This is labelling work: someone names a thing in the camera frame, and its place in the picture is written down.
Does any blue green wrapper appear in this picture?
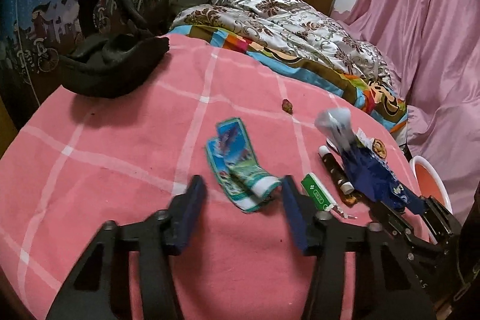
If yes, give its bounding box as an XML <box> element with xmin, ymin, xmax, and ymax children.
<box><xmin>205</xmin><ymin>118</ymin><xmax>281</xmax><ymax>214</ymax></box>

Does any green white small box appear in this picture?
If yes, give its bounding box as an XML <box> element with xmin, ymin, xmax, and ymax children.
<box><xmin>301</xmin><ymin>172</ymin><xmax>356</xmax><ymax>219</ymax></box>

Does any colourful cartoon blanket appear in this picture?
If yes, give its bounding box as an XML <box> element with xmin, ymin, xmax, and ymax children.
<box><xmin>171</xmin><ymin>25</ymin><xmax>408</xmax><ymax>145</ymax></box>

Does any dark brown tube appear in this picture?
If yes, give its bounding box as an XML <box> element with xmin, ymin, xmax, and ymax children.
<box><xmin>318</xmin><ymin>145</ymin><xmax>360</xmax><ymax>207</ymax></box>

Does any dark blue snack bag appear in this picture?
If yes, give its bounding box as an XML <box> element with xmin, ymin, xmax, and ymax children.
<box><xmin>315</xmin><ymin>108</ymin><xmax>425</xmax><ymax>215</ymax></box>

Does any floral satin quilt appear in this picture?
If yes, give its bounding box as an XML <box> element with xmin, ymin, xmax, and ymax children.
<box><xmin>172</xmin><ymin>0</ymin><xmax>393</xmax><ymax>88</ymax></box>

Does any orange plastic basin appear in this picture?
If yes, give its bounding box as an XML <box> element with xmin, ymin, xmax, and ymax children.
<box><xmin>408</xmin><ymin>155</ymin><xmax>454</xmax><ymax>245</ymax></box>

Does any pink curtain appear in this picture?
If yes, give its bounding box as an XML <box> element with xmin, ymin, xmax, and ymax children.
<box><xmin>339</xmin><ymin>0</ymin><xmax>479</xmax><ymax>221</ymax></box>

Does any black bag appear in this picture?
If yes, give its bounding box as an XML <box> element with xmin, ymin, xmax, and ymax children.
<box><xmin>58</xmin><ymin>0</ymin><xmax>169</xmax><ymax>98</ymax></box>

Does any pink checked bed sheet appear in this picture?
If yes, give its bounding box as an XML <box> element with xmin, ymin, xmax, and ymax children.
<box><xmin>1</xmin><ymin>34</ymin><xmax>346</xmax><ymax>319</ymax></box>

